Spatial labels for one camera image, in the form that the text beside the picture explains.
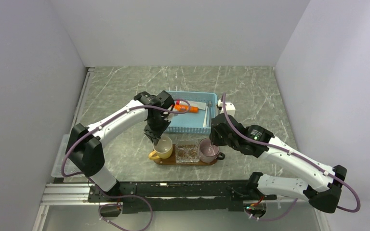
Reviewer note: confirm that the oval wooden tray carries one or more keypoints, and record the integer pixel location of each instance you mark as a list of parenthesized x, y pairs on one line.
[(171, 161)]

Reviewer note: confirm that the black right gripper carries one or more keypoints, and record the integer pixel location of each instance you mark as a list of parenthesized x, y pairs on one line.
[(214, 139)]

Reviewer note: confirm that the grey toothbrush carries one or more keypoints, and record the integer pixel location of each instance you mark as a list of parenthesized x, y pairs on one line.
[(209, 109)]

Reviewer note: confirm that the purple mug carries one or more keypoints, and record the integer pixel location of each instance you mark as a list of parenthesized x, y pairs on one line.
[(209, 153)]

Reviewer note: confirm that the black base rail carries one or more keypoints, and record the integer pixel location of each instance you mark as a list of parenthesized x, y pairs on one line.
[(140, 196)]

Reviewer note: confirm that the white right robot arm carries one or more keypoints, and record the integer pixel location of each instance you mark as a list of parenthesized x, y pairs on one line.
[(318, 184)]

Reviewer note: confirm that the white toothpaste tube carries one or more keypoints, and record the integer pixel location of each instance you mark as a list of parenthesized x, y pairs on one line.
[(199, 105)]

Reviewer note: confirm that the clear glass holder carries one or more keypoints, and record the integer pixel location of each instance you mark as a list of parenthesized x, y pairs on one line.
[(186, 151)]

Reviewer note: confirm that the orange toothpaste tube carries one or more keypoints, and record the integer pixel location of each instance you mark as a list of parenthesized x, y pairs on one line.
[(183, 108)]

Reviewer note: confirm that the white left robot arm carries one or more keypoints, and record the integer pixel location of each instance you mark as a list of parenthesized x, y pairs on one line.
[(86, 143)]

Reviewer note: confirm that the light blue plastic basket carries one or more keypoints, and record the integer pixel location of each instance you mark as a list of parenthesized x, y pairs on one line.
[(192, 122)]

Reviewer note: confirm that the yellow mug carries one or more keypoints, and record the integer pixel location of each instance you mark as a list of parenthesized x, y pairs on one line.
[(163, 149)]

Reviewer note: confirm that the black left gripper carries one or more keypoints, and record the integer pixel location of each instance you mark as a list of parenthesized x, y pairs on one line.
[(155, 136)]

